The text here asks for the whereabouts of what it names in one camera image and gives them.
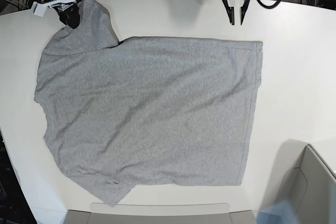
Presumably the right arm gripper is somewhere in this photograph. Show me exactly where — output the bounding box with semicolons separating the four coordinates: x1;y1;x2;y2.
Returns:
49;0;82;29

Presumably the grey T-shirt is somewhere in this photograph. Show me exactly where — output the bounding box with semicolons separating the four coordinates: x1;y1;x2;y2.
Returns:
34;0;263;206

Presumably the beige storage bin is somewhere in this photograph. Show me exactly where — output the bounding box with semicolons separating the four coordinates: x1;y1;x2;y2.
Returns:
276;145;335;223

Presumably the blue translucent object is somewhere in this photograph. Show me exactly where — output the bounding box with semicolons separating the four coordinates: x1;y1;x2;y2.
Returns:
256;200;298;224

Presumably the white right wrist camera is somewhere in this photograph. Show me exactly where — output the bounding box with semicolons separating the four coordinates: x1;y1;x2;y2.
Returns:
31;2;48;17

